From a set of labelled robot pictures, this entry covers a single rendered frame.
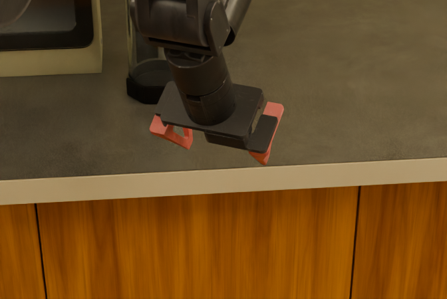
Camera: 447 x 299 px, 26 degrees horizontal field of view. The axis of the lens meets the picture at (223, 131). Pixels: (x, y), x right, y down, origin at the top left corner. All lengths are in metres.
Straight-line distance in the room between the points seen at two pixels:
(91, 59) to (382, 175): 0.50
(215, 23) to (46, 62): 0.65
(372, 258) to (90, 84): 0.50
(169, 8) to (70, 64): 0.64
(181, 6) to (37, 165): 0.47
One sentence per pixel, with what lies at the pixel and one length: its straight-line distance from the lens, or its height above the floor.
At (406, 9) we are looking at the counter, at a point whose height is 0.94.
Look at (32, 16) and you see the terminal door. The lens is 1.50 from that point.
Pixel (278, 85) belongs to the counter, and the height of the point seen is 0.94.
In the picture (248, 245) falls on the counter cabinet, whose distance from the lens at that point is 1.40.
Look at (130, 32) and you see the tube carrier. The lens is 1.42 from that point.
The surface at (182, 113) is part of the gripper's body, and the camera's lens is 1.06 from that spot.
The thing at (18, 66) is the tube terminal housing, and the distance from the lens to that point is 1.55.
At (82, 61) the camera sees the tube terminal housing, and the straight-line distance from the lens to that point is 1.54.
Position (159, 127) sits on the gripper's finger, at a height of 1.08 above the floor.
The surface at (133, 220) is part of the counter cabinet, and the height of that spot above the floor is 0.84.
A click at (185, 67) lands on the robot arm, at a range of 0.97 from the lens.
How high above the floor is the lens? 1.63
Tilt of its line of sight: 30 degrees down
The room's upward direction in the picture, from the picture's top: straight up
